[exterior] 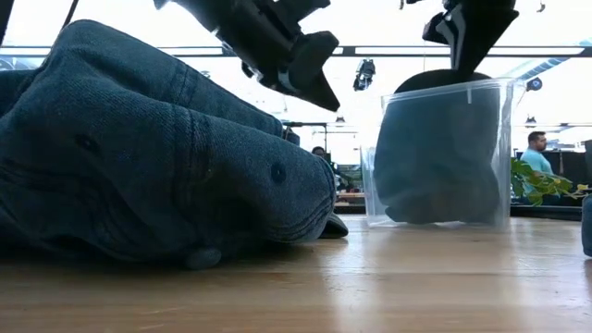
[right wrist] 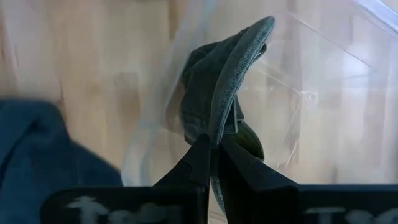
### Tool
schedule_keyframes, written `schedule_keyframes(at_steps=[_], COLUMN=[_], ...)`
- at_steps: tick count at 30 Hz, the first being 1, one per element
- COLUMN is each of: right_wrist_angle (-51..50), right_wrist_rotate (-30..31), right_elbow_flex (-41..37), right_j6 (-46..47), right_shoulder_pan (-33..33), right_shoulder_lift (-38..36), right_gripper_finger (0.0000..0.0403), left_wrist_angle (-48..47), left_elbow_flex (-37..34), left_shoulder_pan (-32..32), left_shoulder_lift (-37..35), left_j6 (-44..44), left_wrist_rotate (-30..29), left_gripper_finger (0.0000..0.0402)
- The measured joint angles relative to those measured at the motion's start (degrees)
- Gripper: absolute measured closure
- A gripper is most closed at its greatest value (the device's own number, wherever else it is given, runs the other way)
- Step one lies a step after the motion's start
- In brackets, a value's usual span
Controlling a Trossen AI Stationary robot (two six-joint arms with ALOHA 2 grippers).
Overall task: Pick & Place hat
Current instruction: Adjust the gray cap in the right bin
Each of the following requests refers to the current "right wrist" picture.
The clear plastic bin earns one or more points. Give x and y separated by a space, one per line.
326 109

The dark blue cap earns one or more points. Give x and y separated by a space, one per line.
37 155

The dark olive cap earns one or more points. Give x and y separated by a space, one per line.
217 77

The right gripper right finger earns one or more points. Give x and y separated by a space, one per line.
264 196

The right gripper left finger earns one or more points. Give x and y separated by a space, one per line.
186 186

